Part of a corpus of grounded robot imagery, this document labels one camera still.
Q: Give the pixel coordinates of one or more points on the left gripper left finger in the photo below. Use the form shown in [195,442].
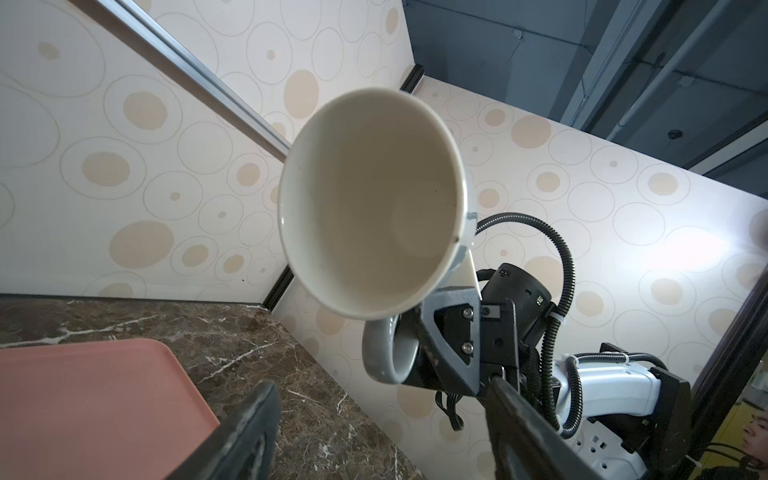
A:
[243,445]

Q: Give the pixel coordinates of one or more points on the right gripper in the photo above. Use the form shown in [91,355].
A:
[464,343]

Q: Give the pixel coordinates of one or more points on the diagonal aluminium bar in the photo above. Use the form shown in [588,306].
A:
[178,63]

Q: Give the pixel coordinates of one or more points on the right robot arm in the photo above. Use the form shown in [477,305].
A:
[611,414]

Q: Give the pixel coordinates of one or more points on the grey mug white interior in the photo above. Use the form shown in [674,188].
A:
[376,220]

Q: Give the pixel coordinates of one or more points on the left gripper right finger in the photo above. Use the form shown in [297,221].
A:
[524,445]

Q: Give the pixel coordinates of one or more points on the pink rectangular tray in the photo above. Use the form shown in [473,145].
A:
[98,410]

